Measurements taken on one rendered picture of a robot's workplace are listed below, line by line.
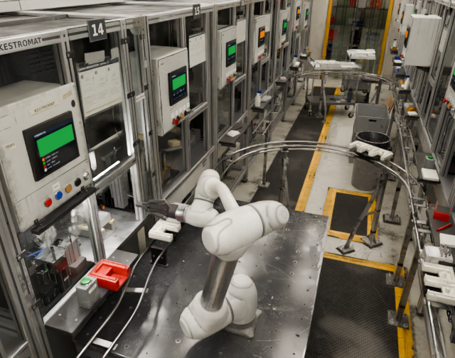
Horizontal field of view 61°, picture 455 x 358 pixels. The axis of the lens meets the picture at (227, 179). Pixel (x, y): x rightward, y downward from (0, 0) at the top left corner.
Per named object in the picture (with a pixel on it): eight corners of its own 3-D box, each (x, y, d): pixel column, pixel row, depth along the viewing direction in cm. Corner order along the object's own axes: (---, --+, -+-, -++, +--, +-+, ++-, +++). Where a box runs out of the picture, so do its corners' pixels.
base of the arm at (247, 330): (264, 306, 203) (264, 298, 201) (252, 339, 185) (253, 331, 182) (231, 297, 208) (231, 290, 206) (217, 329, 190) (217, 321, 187)
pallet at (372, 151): (345, 153, 354) (348, 143, 349) (355, 149, 362) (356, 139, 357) (382, 167, 329) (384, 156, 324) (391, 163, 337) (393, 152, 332)
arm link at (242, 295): (263, 315, 191) (266, 281, 180) (233, 332, 181) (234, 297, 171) (243, 295, 202) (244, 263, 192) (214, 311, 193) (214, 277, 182)
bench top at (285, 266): (293, 418, 156) (294, 411, 154) (73, 345, 186) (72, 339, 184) (330, 221, 282) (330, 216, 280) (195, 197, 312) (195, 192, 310)
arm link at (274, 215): (261, 195, 155) (234, 205, 147) (291, 192, 139) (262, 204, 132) (270, 226, 155) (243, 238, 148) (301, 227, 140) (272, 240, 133)
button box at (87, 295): (89, 309, 170) (85, 289, 165) (75, 305, 172) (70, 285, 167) (101, 297, 177) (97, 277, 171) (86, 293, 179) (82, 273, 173)
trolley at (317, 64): (307, 117, 688) (313, 62, 643) (302, 108, 738) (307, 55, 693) (357, 118, 687) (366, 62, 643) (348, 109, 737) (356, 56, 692)
